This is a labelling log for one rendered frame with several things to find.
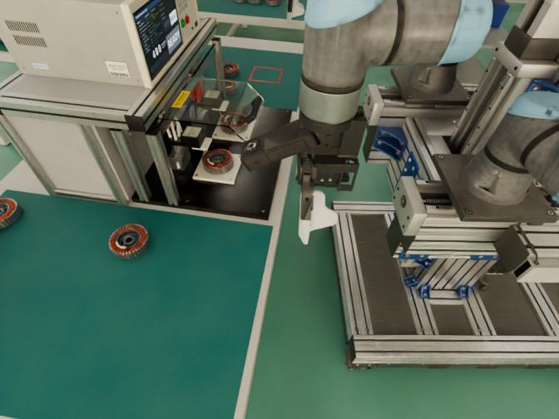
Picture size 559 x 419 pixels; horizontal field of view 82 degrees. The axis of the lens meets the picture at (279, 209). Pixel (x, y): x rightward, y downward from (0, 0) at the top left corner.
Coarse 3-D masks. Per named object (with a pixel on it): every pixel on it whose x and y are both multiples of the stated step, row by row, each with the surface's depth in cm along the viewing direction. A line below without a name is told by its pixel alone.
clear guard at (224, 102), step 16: (192, 80) 103; (208, 80) 103; (224, 80) 103; (176, 96) 96; (192, 96) 96; (208, 96) 97; (224, 96) 97; (240, 96) 97; (256, 96) 104; (160, 112) 91; (176, 112) 91; (192, 112) 91; (208, 112) 91; (224, 112) 92; (240, 112) 94; (240, 128) 91
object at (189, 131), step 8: (192, 128) 110; (200, 128) 110; (184, 136) 107; (192, 136) 107; (200, 136) 109; (168, 144) 110; (176, 144) 110; (184, 144) 109; (192, 144) 108; (200, 144) 110; (208, 144) 111; (176, 152) 114
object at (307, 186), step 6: (306, 174) 45; (306, 180) 45; (312, 180) 46; (306, 186) 45; (312, 186) 46; (306, 192) 46; (312, 192) 46; (306, 198) 47; (306, 204) 46; (306, 210) 47; (300, 216) 48; (306, 216) 48
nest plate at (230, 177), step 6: (234, 156) 122; (234, 162) 120; (240, 162) 121; (198, 168) 118; (234, 168) 118; (198, 174) 116; (204, 174) 116; (210, 174) 116; (228, 174) 116; (234, 174) 116; (210, 180) 115; (216, 180) 114; (222, 180) 114; (228, 180) 114; (234, 180) 114
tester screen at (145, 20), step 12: (156, 0) 86; (168, 0) 92; (144, 12) 81; (156, 12) 87; (168, 12) 93; (144, 24) 81; (156, 24) 87; (144, 36) 82; (156, 36) 88; (144, 48) 83; (156, 60) 90
